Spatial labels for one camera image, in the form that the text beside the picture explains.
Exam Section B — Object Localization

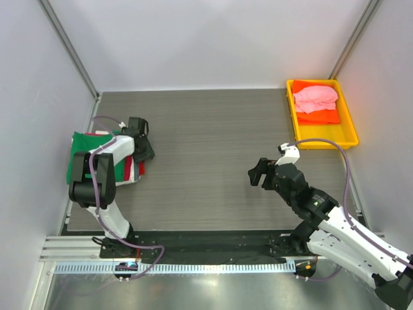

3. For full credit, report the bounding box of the green t-shirt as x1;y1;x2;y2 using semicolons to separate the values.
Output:
66;130;125;185

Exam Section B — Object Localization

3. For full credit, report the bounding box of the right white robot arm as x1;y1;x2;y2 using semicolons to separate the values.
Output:
248;158;412;309

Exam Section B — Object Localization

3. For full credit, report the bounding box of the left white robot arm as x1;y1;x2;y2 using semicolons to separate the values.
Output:
68;117;159;258

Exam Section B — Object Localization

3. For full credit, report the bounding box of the red folded t-shirt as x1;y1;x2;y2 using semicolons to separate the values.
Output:
124;156;141;181

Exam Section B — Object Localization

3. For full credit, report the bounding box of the white folded t-shirt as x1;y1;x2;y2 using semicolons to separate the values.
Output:
69;130;139;189

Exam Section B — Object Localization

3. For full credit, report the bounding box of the yellow plastic bin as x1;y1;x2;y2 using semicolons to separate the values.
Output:
286;79;359;149

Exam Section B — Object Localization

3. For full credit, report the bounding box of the orange t-shirt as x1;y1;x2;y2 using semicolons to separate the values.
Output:
292;80;340;125

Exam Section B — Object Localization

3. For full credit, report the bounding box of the pink crumpled t-shirt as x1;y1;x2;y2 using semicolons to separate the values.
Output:
293;85;338;114

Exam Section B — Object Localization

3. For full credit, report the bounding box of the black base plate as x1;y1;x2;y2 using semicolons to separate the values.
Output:
92;230;314;265

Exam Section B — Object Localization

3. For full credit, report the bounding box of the aluminium frame rail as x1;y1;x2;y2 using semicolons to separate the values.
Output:
39;234;393;261

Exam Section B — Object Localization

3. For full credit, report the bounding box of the left aluminium corner post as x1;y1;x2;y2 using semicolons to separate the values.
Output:
37;0;101;101

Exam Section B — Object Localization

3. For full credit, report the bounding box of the aluminium corner post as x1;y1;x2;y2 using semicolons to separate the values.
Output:
328;0;383;79
37;0;101;101

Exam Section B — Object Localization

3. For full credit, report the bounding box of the white slotted cable duct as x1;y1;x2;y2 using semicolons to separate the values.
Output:
54;260;296;275

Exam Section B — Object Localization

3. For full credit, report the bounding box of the right aluminium corner post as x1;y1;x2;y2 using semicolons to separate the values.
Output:
328;0;383;79

